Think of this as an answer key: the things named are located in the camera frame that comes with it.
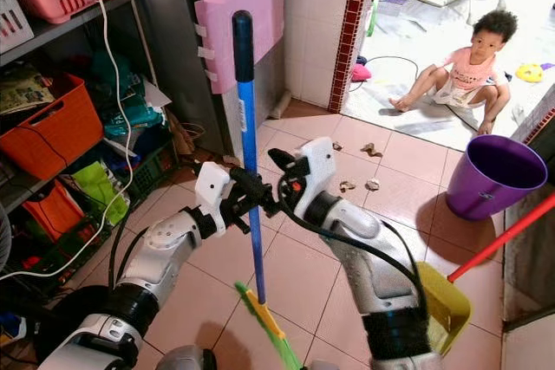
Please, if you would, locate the red tile door trim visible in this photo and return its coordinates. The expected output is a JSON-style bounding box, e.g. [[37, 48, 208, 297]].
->
[[327, 0, 380, 114]]

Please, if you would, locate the grey robot left leg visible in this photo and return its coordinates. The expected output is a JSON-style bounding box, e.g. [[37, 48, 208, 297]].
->
[[154, 346, 216, 370]]

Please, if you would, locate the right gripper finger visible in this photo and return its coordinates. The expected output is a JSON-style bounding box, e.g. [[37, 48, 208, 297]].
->
[[267, 147, 303, 177]]

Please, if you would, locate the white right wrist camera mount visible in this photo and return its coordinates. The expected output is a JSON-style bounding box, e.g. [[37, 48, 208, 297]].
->
[[292, 136, 337, 219]]

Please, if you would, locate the white power cord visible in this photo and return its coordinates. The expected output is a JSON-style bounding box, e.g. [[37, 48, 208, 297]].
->
[[0, 0, 135, 280]]

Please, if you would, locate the purple plastic bucket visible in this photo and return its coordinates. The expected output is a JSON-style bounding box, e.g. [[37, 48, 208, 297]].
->
[[445, 134, 549, 221]]

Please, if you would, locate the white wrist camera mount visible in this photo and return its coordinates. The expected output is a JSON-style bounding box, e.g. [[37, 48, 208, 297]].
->
[[292, 136, 337, 219], [194, 160, 233, 215]]

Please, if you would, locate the olive dustpan with red handle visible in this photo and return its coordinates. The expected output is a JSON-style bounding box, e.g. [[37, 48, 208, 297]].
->
[[416, 192, 555, 355]]

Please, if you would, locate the blue plastic object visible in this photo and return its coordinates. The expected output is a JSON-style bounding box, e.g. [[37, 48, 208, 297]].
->
[[0, 314, 25, 341]]

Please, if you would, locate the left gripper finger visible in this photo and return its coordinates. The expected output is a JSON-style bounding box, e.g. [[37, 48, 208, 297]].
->
[[228, 166, 270, 213]]

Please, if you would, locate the child in pink shirt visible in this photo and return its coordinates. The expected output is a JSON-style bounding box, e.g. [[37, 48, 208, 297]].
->
[[390, 9, 519, 135]]

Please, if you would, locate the printed paper bag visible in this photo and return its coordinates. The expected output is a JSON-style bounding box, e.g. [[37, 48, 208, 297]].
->
[[0, 60, 57, 115]]

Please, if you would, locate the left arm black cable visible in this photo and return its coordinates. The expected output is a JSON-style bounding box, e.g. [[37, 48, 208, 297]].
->
[[106, 158, 200, 293]]

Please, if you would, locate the orange cloth bag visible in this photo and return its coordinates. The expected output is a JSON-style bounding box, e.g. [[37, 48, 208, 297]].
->
[[17, 179, 83, 243]]

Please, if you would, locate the pink slipper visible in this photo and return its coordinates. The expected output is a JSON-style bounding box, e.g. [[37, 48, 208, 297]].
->
[[351, 62, 372, 83]]

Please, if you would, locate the yellow toy ball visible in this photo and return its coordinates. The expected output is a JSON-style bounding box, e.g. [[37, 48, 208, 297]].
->
[[516, 64, 545, 85]]

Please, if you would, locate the orange plastic basket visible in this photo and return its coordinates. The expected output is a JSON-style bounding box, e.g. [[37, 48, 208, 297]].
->
[[0, 74, 108, 180]]

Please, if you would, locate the metal storage shelf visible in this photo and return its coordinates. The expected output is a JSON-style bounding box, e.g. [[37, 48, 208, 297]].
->
[[0, 0, 174, 302]]

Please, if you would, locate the blue handled green broom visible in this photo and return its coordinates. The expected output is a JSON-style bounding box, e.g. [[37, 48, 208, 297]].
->
[[231, 10, 304, 370]]

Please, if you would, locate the pink foam panel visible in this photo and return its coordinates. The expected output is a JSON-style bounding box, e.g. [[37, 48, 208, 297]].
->
[[195, 0, 285, 94]]

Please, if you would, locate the lime green bag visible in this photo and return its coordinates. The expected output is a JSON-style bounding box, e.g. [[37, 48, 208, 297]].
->
[[71, 160, 131, 225]]

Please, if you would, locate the short beige pipe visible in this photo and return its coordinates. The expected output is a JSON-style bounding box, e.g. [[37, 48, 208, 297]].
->
[[269, 93, 291, 120]]

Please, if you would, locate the white fan grille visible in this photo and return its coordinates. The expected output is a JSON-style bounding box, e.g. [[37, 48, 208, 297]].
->
[[0, 212, 11, 274]]

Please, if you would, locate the dark green crate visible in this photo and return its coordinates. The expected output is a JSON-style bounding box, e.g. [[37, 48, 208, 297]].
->
[[121, 140, 176, 206]]

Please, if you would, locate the white plastic basket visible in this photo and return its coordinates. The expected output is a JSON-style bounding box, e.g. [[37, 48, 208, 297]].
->
[[0, 0, 32, 52]]

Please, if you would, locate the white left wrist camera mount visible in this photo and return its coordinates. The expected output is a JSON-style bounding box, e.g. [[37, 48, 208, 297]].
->
[[194, 160, 233, 215]]

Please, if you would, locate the black round base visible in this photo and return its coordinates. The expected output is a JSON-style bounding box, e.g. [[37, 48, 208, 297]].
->
[[24, 285, 109, 370]]

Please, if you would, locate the brown paper bag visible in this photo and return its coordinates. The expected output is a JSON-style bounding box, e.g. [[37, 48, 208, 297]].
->
[[169, 110, 202, 156]]

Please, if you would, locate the grey metal cabinet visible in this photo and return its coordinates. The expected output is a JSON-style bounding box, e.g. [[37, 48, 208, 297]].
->
[[126, 0, 285, 154]]

